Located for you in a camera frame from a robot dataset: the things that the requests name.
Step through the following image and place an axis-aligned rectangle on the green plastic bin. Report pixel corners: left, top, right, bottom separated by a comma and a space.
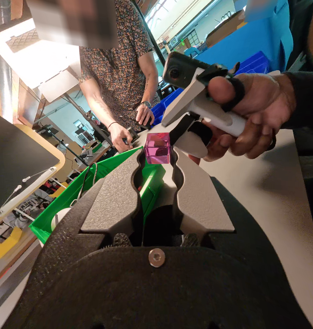
29, 146, 167, 246

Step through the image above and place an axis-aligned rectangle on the white cylinder with black cap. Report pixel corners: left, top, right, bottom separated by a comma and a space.
50, 207, 74, 232

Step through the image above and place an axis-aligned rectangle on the black panel with pale rim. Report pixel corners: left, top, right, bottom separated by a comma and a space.
0, 111, 65, 225

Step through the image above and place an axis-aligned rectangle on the purple transparent cube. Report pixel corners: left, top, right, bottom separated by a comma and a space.
144, 132, 172, 165

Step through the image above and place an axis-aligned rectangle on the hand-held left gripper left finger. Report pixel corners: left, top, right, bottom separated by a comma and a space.
80, 148, 146, 247

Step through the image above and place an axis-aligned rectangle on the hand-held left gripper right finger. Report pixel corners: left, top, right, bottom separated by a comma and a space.
171, 146, 235, 244

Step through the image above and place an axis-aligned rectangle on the person's right hand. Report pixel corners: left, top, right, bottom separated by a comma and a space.
189, 72, 297, 166

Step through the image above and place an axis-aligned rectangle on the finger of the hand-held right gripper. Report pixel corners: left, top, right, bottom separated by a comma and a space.
161, 68, 212, 127
168, 113, 213, 160

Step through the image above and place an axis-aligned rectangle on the person's right forearm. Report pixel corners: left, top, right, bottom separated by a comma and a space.
277, 0, 313, 130

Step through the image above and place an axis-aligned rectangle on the white cable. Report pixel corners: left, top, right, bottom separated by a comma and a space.
0, 167, 60, 215

